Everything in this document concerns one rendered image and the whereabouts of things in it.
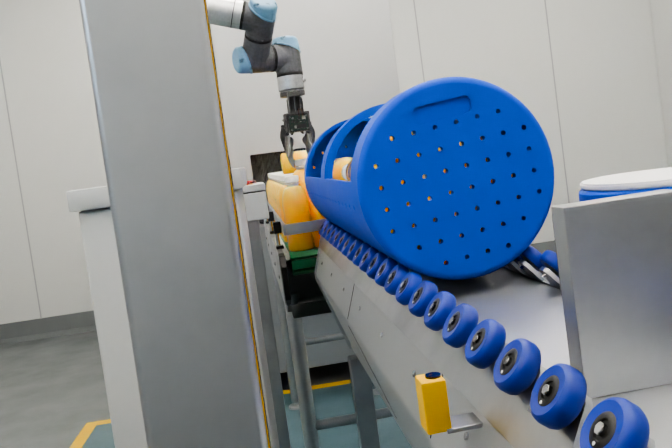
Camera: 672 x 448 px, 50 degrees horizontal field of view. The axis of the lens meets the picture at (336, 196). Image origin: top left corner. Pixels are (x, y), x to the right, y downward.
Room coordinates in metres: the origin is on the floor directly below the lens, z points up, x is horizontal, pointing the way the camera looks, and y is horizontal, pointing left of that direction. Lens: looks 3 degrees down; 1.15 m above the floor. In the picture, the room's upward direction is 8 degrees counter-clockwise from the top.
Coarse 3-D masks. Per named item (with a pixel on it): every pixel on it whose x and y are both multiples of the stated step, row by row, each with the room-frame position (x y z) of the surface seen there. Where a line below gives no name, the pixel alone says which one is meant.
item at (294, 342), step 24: (288, 288) 1.93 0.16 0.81; (312, 288) 2.49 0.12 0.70; (288, 312) 1.97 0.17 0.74; (312, 312) 2.09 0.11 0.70; (288, 336) 3.31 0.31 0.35; (336, 336) 3.35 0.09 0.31; (288, 360) 3.32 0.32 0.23; (312, 408) 2.25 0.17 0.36; (384, 408) 2.29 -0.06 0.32; (312, 432) 2.24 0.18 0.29
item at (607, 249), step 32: (576, 224) 0.56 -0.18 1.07; (608, 224) 0.57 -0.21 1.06; (640, 224) 0.57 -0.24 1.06; (576, 256) 0.56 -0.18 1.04; (608, 256) 0.57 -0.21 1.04; (640, 256) 0.57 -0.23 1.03; (576, 288) 0.56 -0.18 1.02; (608, 288) 0.57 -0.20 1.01; (640, 288) 0.57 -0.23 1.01; (576, 320) 0.56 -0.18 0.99; (608, 320) 0.56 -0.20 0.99; (640, 320) 0.57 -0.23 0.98; (576, 352) 0.57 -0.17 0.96; (608, 352) 0.56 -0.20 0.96; (640, 352) 0.57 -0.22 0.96; (608, 384) 0.56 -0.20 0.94; (640, 384) 0.57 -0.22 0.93
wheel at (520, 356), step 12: (504, 348) 0.58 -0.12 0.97; (516, 348) 0.56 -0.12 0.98; (528, 348) 0.55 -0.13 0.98; (504, 360) 0.56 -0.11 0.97; (516, 360) 0.55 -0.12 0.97; (528, 360) 0.54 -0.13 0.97; (540, 360) 0.55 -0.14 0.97; (504, 372) 0.55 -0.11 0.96; (516, 372) 0.54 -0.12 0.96; (528, 372) 0.54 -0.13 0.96; (504, 384) 0.55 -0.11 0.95; (516, 384) 0.54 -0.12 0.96; (528, 384) 0.54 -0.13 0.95
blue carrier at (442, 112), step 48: (432, 96) 0.99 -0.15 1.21; (480, 96) 1.00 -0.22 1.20; (336, 144) 1.39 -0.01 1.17; (384, 144) 0.99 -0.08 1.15; (432, 144) 0.99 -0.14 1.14; (480, 144) 1.00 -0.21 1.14; (528, 144) 1.01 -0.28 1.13; (336, 192) 1.22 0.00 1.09; (384, 192) 0.98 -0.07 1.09; (432, 192) 0.99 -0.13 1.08; (480, 192) 1.00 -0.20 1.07; (528, 192) 1.01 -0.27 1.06; (384, 240) 0.98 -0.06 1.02; (432, 240) 0.99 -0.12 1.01; (480, 240) 1.00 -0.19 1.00; (528, 240) 1.01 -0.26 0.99
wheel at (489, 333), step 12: (480, 324) 0.64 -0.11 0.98; (492, 324) 0.63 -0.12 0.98; (480, 336) 0.63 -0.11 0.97; (492, 336) 0.62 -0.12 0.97; (504, 336) 0.62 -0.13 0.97; (468, 348) 0.64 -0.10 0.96; (480, 348) 0.62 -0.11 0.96; (492, 348) 0.61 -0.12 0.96; (468, 360) 0.63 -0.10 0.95; (480, 360) 0.62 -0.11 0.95; (492, 360) 0.61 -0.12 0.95
